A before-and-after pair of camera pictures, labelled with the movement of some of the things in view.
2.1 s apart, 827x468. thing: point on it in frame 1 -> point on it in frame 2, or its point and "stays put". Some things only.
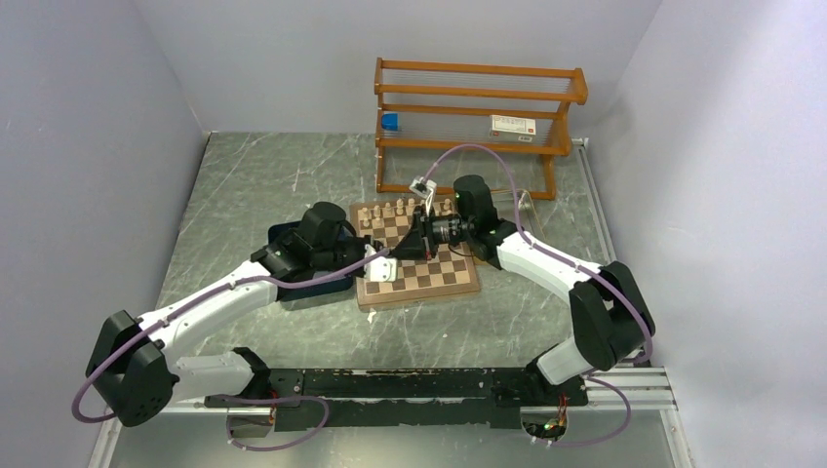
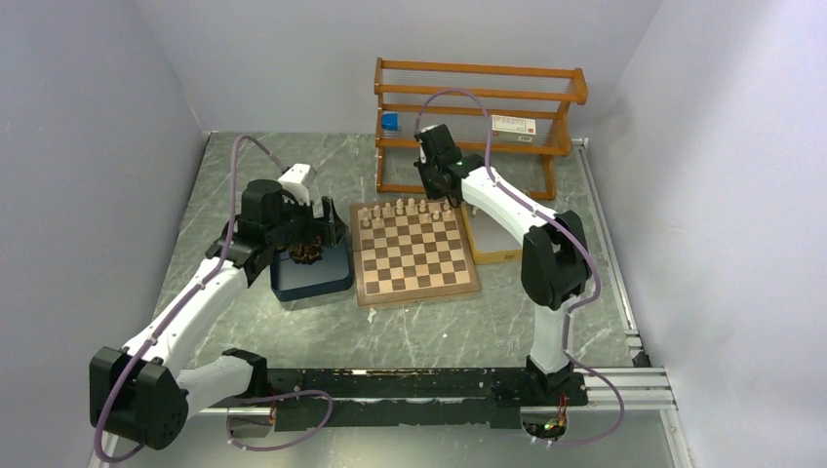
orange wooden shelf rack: x=456 y=124 stays put
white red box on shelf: x=512 y=129 stays put
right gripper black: x=418 y=243 -> x=432 y=192
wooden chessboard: x=451 y=273 stays put
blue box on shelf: x=390 y=121 stays put
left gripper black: x=361 y=242 -> x=325 y=232
